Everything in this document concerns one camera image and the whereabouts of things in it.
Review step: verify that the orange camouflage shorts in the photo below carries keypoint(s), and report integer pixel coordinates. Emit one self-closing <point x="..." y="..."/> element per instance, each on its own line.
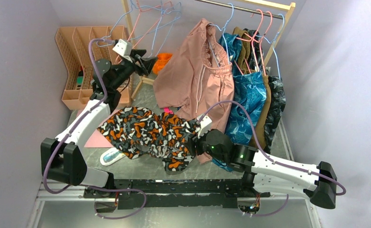
<point x="137" y="131"/>

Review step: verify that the blue leaf print shorts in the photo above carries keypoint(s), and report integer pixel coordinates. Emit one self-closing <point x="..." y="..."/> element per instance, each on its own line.
<point x="238" y="127"/>

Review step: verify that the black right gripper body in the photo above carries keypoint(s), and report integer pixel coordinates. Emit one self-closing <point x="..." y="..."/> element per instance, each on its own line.
<point x="200" y="144"/>

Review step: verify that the brown hanging shorts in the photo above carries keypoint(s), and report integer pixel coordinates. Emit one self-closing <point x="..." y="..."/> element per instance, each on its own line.
<point x="251" y="56"/>

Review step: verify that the pink hanging shorts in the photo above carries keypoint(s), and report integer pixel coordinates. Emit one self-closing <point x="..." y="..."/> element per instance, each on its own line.
<point x="197" y="86"/>

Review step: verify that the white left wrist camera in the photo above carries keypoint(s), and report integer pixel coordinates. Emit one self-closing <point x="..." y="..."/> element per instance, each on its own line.
<point x="123" y="48"/>

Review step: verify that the peach desk organizer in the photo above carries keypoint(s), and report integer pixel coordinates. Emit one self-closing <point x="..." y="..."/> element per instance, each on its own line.
<point x="73" y="46"/>

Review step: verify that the white teal stapler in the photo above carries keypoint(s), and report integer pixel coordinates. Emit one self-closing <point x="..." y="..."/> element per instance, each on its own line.
<point x="111" y="156"/>

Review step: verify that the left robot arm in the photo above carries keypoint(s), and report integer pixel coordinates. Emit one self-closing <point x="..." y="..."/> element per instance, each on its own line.
<point x="62" y="161"/>

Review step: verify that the pink empty wire hanger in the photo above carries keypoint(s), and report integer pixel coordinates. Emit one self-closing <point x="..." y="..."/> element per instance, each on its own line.
<point x="146" y="19"/>

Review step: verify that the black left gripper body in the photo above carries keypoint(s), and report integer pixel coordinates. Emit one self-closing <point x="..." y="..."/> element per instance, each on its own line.
<point x="125" y="70"/>

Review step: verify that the pink clip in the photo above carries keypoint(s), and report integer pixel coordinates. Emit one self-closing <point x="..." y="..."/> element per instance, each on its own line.
<point x="167" y="110"/>

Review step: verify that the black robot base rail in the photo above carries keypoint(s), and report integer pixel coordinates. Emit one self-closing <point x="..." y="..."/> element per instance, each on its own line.
<point x="175" y="193"/>

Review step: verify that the wooden clothes rack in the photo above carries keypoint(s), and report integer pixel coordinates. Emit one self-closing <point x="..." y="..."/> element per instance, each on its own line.
<point x="205" y="30"/>

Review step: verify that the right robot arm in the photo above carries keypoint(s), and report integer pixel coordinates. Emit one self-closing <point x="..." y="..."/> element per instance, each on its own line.
<point x="264" y="173"/>

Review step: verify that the dark leaf print shorts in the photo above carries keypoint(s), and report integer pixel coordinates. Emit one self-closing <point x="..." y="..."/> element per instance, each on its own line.
<point x="277" y="104"/>

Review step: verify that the orange knitted object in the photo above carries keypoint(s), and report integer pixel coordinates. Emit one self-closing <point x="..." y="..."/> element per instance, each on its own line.
<point x="162" y="60"/>

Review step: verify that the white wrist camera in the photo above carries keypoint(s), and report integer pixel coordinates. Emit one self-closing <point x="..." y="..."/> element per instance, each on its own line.
<point x="123" y="48"/>
<point x="204" y="125"/>

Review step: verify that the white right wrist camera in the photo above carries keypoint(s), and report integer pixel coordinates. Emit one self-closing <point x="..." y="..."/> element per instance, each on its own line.
<point x="204" y="125"/>

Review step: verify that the blue empty wire hanger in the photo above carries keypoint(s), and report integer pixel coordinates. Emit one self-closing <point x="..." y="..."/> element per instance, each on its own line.
<point x="108" y="41"/>

